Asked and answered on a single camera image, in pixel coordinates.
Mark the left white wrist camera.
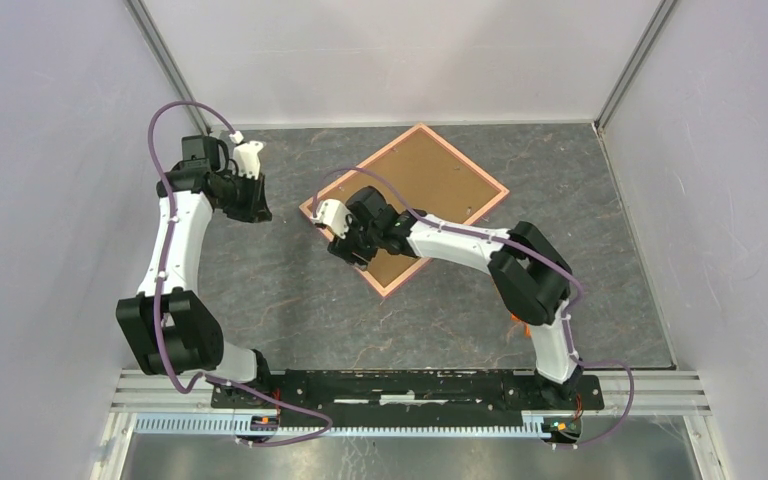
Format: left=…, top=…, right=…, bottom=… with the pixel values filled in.
left=229, top=131, right=265, bottom=180

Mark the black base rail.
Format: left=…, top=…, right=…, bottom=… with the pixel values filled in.
left=211, top=369, right=605, bottom=429

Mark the pink wooden photo frame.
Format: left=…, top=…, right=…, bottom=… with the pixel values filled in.
left=316, top=123, right=510, bottom=298

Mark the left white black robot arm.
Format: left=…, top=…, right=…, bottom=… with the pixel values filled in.
left=115, top=133, right=274, bottom=408

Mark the orange curved pipe piece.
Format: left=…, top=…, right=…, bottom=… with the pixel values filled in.
left=510, top=314, right=531, bottom=338

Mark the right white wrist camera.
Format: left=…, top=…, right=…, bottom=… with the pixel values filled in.
left=312, top=199, right=351, bottom=239

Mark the slotted aluminium cable duct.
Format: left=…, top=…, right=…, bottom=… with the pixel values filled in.
left=133, top=413, right=548, bottom=439

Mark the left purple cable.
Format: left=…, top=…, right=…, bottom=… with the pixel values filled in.
left=147, top=100, right=334, bottom=449

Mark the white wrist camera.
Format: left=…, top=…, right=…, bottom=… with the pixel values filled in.
left=229, top=131, right=265, bottom=180
left=312, top=199, right=351, bottom=239

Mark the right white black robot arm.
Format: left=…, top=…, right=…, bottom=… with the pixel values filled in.
left=312, top=186, right=582, bottom=408

